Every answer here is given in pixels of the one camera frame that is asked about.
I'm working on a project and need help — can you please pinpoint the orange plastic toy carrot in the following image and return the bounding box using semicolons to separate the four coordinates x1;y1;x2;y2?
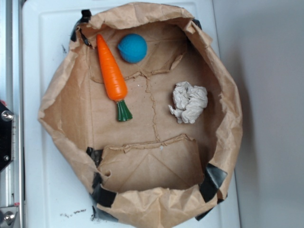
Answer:
96;34;133;122

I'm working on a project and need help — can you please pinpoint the brown paper bag tray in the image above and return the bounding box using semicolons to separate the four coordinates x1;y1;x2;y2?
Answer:
38;2;243;228

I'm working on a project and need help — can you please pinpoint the crumpled white paper wad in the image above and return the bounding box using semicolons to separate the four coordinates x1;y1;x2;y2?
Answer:
168;81;208;124

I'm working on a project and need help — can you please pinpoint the blue rubber ball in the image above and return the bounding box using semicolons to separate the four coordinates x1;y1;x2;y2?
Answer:
118;33;148;64

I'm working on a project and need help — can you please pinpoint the black tape bottom right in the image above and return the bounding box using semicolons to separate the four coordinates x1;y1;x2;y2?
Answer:
195;162;228;221

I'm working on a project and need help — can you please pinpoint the black tape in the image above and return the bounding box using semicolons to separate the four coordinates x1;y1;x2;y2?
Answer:
195;162;228;221
86;147;118;222
70;9;92;48

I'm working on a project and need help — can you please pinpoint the black tape bottom left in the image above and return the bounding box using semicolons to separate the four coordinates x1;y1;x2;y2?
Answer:
86;147;118;222

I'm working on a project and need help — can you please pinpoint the black tape top left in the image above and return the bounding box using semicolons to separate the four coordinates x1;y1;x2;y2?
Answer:
70;9;92;48

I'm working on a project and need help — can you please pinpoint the black bracket left edge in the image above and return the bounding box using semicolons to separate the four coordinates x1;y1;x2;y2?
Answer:
0;100;14;171

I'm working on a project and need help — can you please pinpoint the aluminium rail left edge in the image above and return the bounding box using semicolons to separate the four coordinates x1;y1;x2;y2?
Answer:
0;0;26;228

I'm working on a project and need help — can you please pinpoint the metal corner bracket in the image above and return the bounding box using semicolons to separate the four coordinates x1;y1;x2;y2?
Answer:
0;206;20;228

